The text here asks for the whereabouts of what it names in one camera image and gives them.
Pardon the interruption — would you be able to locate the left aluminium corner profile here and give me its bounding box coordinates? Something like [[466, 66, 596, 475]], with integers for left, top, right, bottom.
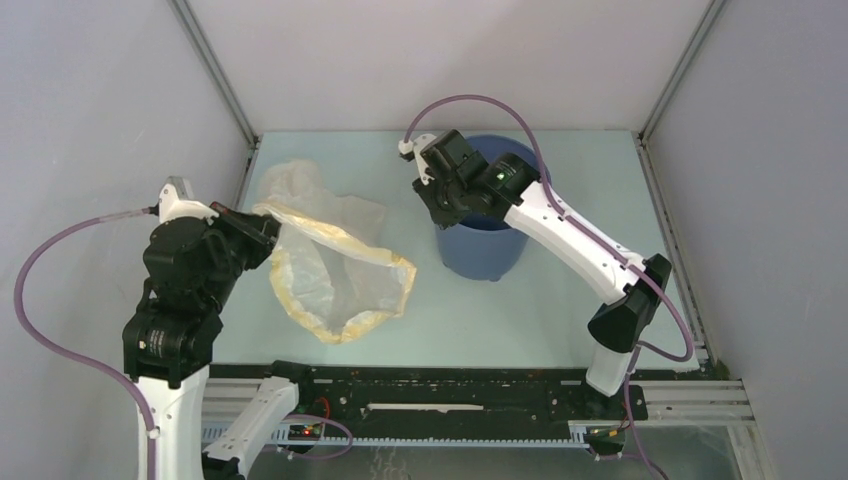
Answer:
[[166, 0, 260, 150]]

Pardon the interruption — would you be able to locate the right aluminium corner profile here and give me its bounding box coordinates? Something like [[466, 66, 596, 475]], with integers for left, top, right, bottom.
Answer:
[[638, 0, 730, 144]]

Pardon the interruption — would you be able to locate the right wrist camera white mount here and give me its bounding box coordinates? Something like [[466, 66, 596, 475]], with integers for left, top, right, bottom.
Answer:
[[398, 133, 437, 185]]

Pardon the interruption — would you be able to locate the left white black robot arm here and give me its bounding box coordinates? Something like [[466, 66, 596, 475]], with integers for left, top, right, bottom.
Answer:
[[122, 202, 316, 479]]

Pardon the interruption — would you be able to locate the right circuit board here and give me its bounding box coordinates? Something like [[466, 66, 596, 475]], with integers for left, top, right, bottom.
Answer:
[[584, 427, 628, 444]]

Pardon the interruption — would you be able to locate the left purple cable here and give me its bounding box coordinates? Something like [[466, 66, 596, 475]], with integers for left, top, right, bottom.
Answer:
[[14, 207, 160, 480]]

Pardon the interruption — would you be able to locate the aluminium corner profile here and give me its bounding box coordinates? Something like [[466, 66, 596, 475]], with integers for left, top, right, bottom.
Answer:
[[166, 0, 260, 150], [638, 0, 730, 144]]

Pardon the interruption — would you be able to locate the left circuit board with leds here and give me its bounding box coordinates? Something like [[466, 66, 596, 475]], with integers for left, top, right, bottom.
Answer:
[[286, 423, 324, 442]]

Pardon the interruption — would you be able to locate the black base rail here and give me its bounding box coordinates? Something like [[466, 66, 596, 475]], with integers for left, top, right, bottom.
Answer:
[[202, 361, 647, 446]]

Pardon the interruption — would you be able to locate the translucent white yellow trash bag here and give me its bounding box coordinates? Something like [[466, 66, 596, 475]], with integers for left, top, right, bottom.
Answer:
[[252, 159, 417, 345]]

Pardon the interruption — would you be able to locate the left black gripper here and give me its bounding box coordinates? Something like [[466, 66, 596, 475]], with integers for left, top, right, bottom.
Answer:
[[203, 197, 285, 304]]

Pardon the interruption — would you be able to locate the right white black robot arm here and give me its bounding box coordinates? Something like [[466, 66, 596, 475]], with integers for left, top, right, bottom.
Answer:
[[398, 130, 671, 418]]

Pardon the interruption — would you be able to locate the blue plastic trash bin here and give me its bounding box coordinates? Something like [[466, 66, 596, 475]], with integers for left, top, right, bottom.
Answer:
[[435, 134, 539, 281]]

